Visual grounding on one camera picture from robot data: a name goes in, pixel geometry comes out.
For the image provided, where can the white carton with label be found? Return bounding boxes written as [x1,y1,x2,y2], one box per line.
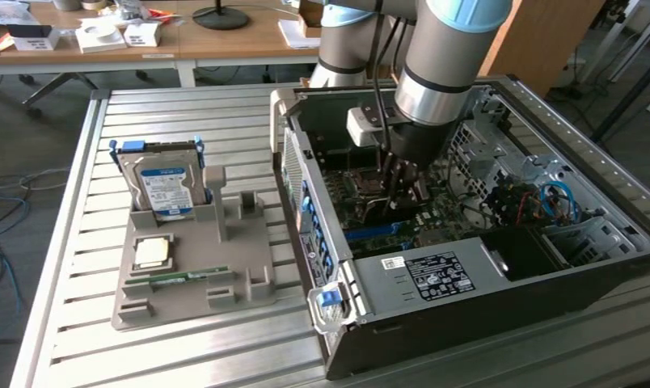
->
[124,22,164,48]

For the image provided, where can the hard disk with blue caddy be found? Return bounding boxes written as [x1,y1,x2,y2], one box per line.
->
[109,136,214,221]

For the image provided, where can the black round lamp base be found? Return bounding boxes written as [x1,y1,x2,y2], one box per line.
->
[192,0,250,32]

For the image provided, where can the blue floor cable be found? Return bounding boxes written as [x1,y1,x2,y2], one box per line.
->
[0,189,33,347]

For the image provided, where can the green motherboard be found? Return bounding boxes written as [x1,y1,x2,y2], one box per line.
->
[325,147,481,259]

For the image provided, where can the brown cardboard box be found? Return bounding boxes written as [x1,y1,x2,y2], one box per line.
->
[297,0,330,28]

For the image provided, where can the dark metal frame leg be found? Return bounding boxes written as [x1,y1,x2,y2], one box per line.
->
[592,7,650,142]

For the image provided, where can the wooden desk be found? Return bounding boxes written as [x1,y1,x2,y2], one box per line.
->
[178,0,476,88]
[0,0,184,78]

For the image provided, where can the green RAM stick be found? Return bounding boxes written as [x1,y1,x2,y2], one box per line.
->
[128,264,233,286]

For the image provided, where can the silver CPU chip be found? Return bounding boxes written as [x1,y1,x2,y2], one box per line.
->
[134,237,173,270]

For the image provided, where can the CPU socket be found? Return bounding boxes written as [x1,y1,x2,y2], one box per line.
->
[344,167,390,199]

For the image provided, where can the white box with black lid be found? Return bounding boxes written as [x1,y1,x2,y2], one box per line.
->
[6,23,62,52]

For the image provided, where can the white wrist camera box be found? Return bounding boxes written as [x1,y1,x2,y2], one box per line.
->
[345,105,400,146]

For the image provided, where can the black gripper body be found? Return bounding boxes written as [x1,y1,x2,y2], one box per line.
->
[386,118,462,169]

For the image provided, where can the black graphics card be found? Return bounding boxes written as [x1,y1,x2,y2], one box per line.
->
[352,192,421,227]

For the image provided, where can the blue wire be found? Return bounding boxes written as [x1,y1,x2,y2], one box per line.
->
[540,181,584,227]

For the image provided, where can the white paper sheets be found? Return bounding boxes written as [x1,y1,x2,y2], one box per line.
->
[278,19,322,49]

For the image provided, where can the white flat box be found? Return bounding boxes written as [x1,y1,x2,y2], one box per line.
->
[76,28,128,54]

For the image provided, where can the black and red wire bundle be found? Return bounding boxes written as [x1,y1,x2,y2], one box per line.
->
[486,182,546,227]

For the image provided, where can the blue expansion slot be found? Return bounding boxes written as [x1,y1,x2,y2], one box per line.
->
[345,222,405,242]

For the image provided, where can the white floor cable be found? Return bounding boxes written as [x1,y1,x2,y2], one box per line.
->
[0,167,72,193]

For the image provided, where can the grey parts rack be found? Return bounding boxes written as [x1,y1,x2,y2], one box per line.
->
[112,164,281,332]

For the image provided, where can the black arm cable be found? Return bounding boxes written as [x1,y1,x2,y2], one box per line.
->
[370,0,418,157]

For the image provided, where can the white tape roll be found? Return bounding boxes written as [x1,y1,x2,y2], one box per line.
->
[82,23,118,40]

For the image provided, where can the grey power supply unit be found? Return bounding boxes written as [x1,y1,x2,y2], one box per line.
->
[352,238,508,317]

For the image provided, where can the blue case latch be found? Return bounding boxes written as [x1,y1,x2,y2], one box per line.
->
[314,289,342,310]

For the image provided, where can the wooden cabinet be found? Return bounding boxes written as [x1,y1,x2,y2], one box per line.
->
[478,0,610,98]

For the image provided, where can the black open PC case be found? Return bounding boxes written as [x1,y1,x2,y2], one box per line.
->
[269,74,650,381]

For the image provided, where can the silver disk bay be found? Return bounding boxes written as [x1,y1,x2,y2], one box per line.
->
[540,216,648,270]

